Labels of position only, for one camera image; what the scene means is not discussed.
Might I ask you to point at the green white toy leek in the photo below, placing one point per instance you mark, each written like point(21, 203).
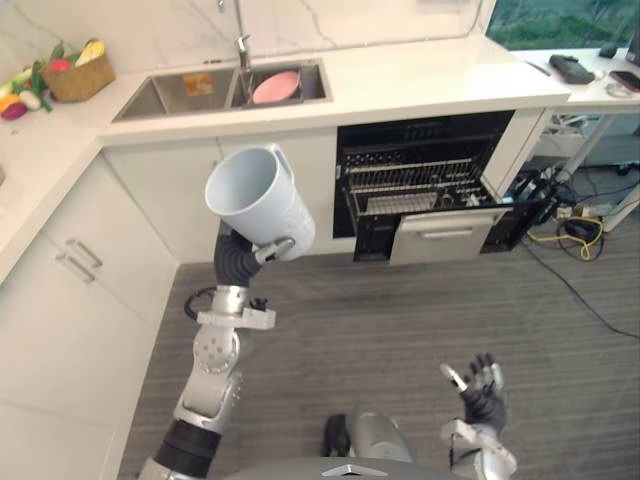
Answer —
point(12, 85)

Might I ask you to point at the black dishwasher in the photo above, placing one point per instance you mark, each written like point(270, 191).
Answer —
point(375, 135)

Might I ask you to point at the orange toy vegetable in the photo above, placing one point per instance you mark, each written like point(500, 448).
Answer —
point(7, 102)

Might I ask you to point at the green toy leaves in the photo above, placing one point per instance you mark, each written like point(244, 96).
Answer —
point(39, 82)

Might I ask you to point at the silver robot leg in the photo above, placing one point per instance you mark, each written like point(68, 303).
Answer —
point(380, 430)

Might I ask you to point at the magenta toy vegetable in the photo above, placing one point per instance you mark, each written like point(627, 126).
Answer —
point(12, 111)

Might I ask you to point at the black computer mouse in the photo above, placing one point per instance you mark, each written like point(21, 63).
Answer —
point(608, 49)

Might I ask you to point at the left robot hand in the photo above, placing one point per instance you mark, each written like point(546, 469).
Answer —
point(232, 265)

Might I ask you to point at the orange sponge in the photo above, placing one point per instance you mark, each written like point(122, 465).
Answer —
point(196, 83)

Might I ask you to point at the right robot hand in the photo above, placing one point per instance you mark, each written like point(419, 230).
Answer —
point(482, 400)

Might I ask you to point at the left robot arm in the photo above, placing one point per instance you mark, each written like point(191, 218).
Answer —
point(215, 350)

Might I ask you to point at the white plastic cup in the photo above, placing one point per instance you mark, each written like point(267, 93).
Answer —
point(260, 200)

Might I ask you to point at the steel dishwasher door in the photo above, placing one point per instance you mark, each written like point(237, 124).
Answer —
point(440, 235)

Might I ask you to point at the clear round lid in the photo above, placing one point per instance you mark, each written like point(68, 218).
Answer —
point(620, 91)

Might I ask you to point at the white power strip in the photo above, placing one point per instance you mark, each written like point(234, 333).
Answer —
point(590, 210)

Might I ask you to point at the chrome faucet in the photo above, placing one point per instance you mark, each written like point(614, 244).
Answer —
point(243, 50)

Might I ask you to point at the black case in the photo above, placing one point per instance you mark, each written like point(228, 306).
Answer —
point(572, 69)

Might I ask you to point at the pink plate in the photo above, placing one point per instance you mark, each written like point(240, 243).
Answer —
point(275, 87)

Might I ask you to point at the red toy fruit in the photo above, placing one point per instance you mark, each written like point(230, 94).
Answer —
point(59, 66)

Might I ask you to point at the black power adapter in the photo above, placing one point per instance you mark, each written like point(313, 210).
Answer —
point(579, 229)

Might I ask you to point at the woven basket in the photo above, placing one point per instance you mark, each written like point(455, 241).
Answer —
point(82, 80)

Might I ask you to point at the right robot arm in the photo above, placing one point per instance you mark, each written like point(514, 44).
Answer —
point(485, 450)

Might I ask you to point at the white kitchen cabinet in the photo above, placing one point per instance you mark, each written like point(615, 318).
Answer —
point(125, 210)

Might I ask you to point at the white toy vegetable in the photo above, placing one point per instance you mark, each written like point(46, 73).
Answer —
point(31, 100)

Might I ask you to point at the white desk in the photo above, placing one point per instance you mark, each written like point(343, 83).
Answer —
point(585, 95)

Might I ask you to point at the window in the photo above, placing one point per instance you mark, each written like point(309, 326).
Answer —
point(560, 22)

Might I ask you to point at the yellow toy corn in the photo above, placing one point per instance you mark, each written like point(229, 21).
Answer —
point(90, 52)

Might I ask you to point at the steel double sink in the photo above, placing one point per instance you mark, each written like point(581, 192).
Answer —
point(150, 97)

